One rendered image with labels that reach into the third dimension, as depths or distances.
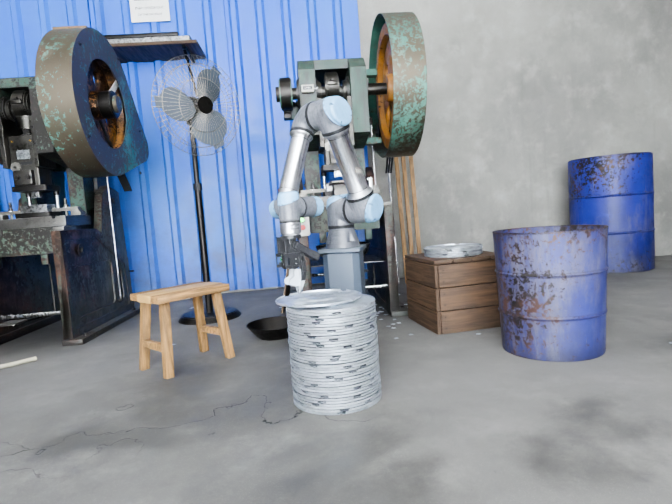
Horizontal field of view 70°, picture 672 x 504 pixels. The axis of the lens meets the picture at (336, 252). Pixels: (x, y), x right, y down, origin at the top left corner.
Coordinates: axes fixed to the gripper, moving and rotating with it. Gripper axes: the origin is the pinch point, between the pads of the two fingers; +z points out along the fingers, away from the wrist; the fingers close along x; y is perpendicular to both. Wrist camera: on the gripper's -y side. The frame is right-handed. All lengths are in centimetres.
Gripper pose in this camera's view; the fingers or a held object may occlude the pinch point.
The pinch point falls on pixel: (300, 289)
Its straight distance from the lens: 173.9
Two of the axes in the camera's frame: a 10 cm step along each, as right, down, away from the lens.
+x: 5.4, 0.3, -8.4
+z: 0.7, 9.9, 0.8
